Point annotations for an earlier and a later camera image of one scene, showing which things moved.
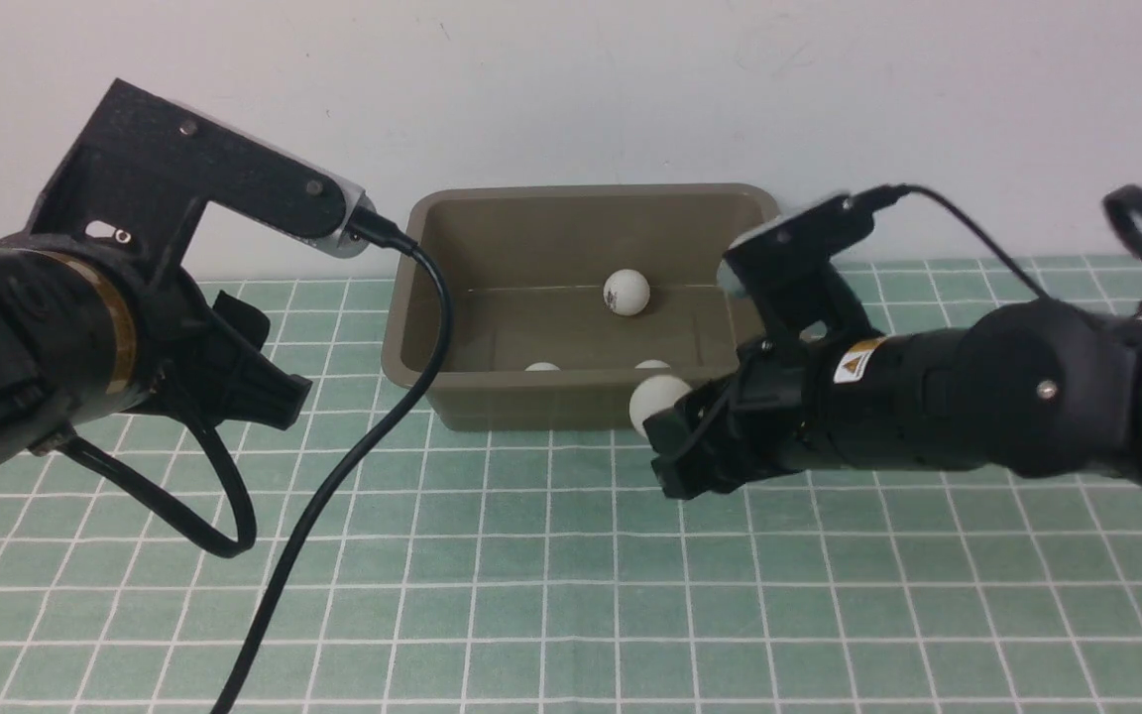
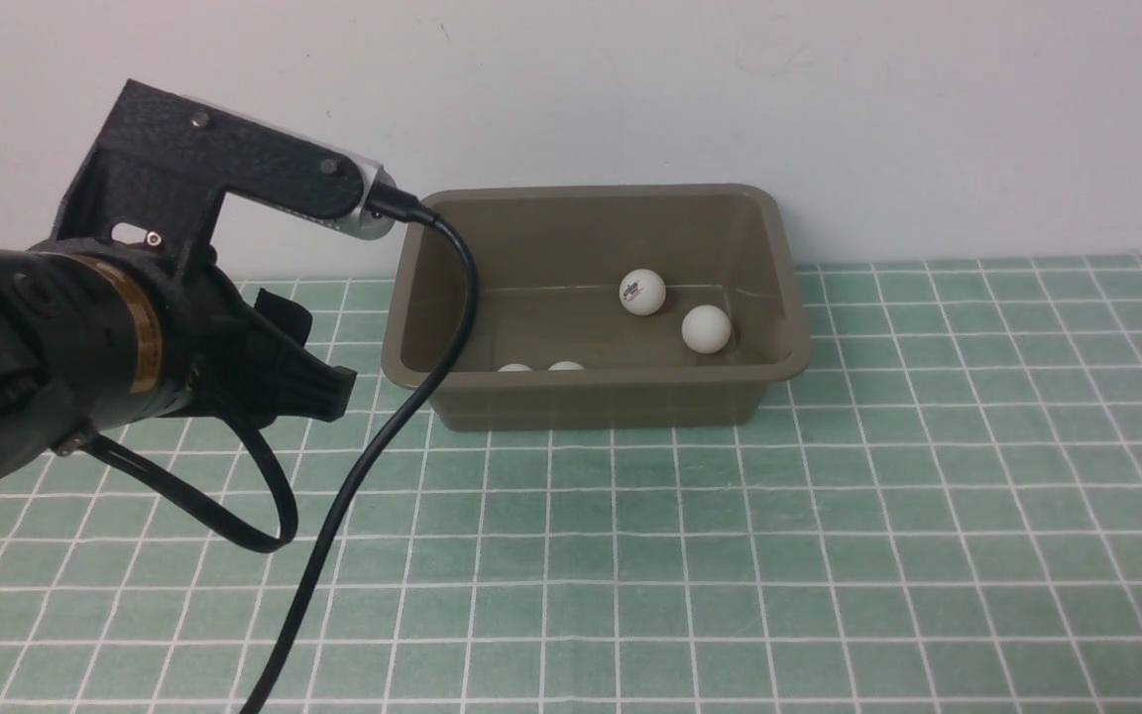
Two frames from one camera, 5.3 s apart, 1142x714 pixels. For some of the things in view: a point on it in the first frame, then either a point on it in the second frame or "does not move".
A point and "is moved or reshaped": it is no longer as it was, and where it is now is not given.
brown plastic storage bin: x=565 y=298 does not move
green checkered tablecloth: x=544 y=570 does not move
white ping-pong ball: x=653 y=394 to x=705 y=328
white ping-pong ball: x=627 y=292 is moved or reshaped
